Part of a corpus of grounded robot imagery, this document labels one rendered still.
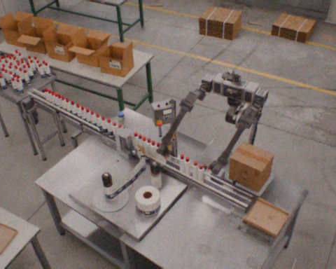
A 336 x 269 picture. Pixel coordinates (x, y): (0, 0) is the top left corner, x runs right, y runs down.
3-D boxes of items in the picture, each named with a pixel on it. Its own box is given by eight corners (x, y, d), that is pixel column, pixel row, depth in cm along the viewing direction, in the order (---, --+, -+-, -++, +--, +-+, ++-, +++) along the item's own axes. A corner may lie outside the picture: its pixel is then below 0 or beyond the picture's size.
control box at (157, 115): (152, 120, 367) (150, 103, 354) (170, 115, 370) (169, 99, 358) (155, 127, 360) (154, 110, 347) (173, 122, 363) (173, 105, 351)
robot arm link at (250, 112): (259, 111, 308) (248, 104, 309) (250, 127, 310) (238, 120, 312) (260, 109, 351) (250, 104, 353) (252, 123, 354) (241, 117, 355)
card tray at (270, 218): (243, 220, 338) (243, 217, 336) (257, 199, 354) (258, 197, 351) (276, 237, 324) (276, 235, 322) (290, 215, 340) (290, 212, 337)
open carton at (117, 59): (94, 76, 513) (89, 50, 488) (115, 56, 547) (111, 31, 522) (122, 83, 500) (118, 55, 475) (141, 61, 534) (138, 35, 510)
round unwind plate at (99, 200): (85, 201, 353) (85, 200, 352) (109, 179, 371) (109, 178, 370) (112, 218, 339) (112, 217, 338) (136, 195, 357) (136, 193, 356)
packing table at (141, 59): (8, 92, 630) (-7, 48, 579) (43, 66, 682) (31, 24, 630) (126, 135, 546) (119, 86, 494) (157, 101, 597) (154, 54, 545)
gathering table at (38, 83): (1, 136, 555) (-21, 79, 493) (36, 111, 591) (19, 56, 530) (35, 157, 521) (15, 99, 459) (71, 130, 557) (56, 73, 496)
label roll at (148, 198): (155, 218, 337) (153, 207, 328) (132, 211, 343) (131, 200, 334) (164, 200, 351) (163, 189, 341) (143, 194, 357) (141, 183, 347)
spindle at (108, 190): (103, 198, 354) (98, 175, 335) (110, 191, 359) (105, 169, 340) (110, 202, 349) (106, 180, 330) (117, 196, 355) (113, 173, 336)
